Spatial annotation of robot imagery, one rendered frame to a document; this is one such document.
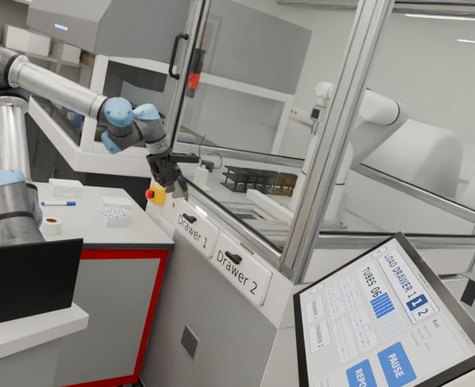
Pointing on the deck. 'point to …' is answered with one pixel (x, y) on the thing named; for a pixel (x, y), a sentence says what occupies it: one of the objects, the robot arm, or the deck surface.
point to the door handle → (175, 54)
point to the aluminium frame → (328, 170)
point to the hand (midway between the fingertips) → (185, 195)
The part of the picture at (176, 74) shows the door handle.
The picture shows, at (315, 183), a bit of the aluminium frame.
